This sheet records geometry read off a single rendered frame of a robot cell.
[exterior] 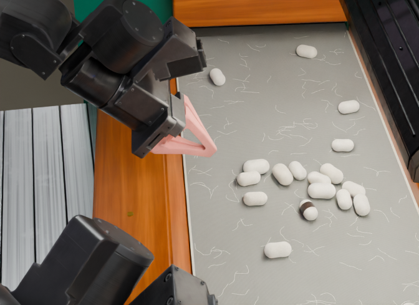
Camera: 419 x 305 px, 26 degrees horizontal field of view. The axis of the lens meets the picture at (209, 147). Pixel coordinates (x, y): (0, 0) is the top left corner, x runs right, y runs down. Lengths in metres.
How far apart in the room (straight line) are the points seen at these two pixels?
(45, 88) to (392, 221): 1.78
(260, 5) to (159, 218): 0.47
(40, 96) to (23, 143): 1.34
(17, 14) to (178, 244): 0.34
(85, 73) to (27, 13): 0.09
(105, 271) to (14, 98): 2.12
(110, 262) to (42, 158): 0.73
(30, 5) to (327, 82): 0.59
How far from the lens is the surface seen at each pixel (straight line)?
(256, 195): 1.18
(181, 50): 0.99
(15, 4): 1.00
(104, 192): 1.18
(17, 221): 1.30
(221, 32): 1.56
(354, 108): 1.36
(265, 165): 1.23
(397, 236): 1.17
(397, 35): 0.86
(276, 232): 1.15
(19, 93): 2.80
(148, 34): 0.96
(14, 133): 1.47
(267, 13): 1.47
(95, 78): 1.00
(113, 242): 0.67
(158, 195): 1.17
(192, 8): 1.46
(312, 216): 1.16
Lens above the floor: 1.51
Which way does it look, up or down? 37 degrees down
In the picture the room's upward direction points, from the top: straight up
